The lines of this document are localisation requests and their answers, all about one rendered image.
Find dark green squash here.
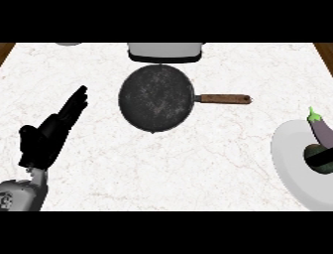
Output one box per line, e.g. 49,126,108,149
302,144,333,176

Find purple eggplant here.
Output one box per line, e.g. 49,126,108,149
305,105,333,150

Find white plate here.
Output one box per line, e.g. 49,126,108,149
269,118,333,212

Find dark pan with wooden handle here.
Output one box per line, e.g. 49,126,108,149
116,63,252,134

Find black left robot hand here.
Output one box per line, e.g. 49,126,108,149
17,84,89,172

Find pale grey appliance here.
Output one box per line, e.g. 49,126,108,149
125,43,206,64

